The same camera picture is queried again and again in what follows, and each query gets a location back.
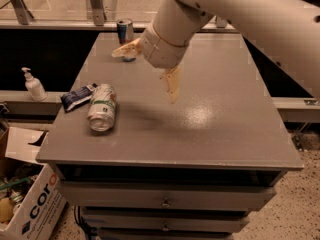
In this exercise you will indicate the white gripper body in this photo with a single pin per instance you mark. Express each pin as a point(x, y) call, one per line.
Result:
point(159, 51)

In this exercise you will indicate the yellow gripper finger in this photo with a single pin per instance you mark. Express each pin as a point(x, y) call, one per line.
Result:
point(171, 77)
point(129, 50)

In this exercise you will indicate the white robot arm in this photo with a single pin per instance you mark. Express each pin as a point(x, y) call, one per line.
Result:
point(286, 31)

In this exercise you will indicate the blue silver Red Bull can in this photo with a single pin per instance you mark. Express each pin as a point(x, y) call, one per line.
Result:
point(125, 30)

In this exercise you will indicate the white green 7up can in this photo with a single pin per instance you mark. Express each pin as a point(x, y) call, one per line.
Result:
point(102, 108)

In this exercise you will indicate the blue snack packet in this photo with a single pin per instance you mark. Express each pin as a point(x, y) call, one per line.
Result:
point(78, 97)

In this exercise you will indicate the grey drawer cabinet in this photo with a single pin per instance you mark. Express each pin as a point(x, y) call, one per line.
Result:
point(223, 130)

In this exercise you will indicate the white pump dispenser bottle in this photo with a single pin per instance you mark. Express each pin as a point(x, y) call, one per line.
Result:
point(34, 86)

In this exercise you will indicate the top grey drawer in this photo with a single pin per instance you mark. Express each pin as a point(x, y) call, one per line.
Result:
point(164, 196)

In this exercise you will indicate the grey drawer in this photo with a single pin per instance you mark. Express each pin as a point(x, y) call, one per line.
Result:
point(165, 220)
point(164, 196)

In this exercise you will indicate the middle grey drawer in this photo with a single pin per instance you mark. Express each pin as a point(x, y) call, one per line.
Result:
point(165, 220)

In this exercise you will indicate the white cardboard box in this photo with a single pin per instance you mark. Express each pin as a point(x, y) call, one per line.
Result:
point(30, 202)

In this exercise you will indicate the metal railing frame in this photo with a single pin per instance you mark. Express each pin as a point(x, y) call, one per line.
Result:
point(76, 14)

